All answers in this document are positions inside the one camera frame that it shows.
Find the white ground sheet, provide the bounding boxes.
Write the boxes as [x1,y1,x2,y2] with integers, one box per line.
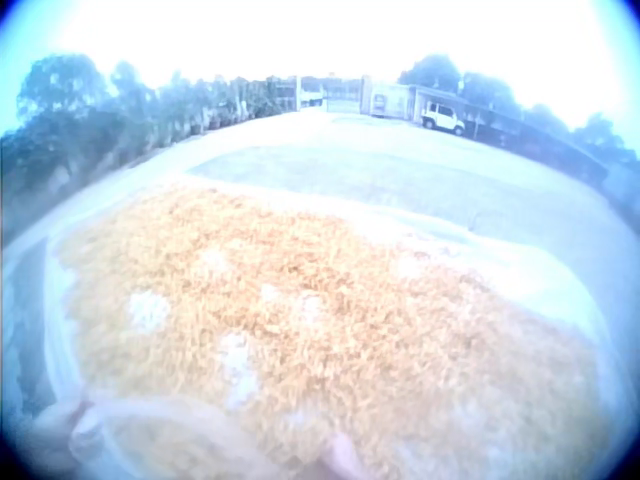
[41,171,624,480]

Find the dark boundary wall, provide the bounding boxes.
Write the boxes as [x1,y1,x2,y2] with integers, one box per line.
[463,103,610,187]

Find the carport shed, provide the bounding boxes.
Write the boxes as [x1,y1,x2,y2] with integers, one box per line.
[408,83,473,138]

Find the person's left hand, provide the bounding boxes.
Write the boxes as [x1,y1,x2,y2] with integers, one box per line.
[28,394,97,457]

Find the row of trees and plants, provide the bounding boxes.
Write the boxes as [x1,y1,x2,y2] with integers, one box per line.
[0,53,301,176]

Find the white car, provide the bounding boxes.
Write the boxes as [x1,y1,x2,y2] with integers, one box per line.
[420,101,468,137]

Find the spread of orange snack pieces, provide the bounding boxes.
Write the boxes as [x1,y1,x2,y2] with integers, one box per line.
[53,183,603,480]

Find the metal entrance gate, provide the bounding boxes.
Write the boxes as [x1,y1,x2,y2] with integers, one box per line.
[326,79,364,114]

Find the clear plastic bag of snack pieces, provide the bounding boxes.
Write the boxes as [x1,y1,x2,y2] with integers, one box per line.
[68,392,326,480]

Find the person's right hand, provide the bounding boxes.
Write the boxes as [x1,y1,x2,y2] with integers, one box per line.
[317,431,372,480]

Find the small white cabin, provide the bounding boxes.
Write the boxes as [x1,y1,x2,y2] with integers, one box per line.
[369,81,416,119]

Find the trees behind dark wall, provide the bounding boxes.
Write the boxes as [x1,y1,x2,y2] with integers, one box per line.
[398,53,629,151]

